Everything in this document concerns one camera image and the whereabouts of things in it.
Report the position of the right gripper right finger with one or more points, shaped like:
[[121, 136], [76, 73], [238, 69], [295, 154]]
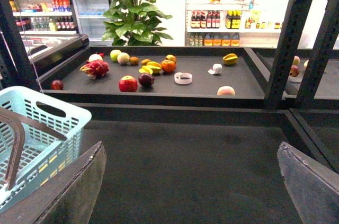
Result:
[[313, 188]]

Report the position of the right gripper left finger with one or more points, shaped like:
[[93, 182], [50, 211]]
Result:
[[69, 197]]

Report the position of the light blue plastic basket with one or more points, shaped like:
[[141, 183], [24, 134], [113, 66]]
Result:
[[43, 155]]

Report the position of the grey-brown basket handle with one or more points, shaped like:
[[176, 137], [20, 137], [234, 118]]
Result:
[[15, 121]]

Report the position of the red-green mango fruit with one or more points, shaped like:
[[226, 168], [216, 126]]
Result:
[[171, 58]]

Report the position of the small dark red fruit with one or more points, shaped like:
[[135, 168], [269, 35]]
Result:
[[57, 85]]

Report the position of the red apple on tray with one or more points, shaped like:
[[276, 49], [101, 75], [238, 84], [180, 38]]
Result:
[[128, 84]]

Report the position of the black fruit display tray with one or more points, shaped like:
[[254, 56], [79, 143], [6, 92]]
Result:
[[244, 77]]

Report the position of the pink dragon fruit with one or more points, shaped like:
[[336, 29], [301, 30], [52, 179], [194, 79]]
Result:
[[95, 68]]

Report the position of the peach at tray front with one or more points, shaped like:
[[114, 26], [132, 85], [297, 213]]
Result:
[[226, 90]]

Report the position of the dark purple plum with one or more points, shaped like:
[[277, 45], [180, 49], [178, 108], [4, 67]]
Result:
[[146, 80]]

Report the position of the white round fruit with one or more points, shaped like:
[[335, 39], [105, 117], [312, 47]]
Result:
[[95, 57]]

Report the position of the glass-top freezer chest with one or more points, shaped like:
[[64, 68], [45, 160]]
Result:
[[47, 51]]

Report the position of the beige round melon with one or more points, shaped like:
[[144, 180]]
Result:
[[123, 58]]

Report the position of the green apple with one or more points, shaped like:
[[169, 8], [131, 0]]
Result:
[[114, 55]]

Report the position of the brown kiwi left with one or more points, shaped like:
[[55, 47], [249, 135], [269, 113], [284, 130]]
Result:
[[134, 61]]

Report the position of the brown kiwi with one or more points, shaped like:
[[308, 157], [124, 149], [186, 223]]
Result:
[[145, 62], [134, 61]]

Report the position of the yellow star fruit cluster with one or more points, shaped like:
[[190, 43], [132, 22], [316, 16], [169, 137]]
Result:
[[151, 68]]

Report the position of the yellow star fruit right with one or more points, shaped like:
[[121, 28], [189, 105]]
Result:
[[230, 59]]

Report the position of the brown kiwi right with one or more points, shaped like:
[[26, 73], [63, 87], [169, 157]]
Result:
[[145, 62]]

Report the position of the crumpled white tape piece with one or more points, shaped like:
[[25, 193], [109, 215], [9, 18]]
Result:
[[215, 69]]

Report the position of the orange persimmon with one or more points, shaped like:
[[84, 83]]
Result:
[[168, 66]]

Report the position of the green potted plant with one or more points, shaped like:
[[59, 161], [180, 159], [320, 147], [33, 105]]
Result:
[[135, 23]]

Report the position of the white drinks shelf left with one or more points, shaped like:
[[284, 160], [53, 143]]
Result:
[[44, 17]]

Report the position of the white grocery shelf right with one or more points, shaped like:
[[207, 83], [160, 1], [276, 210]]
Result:
[[246, 23]]

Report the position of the black metal shelf post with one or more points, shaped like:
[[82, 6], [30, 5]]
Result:
[[293, 25]]

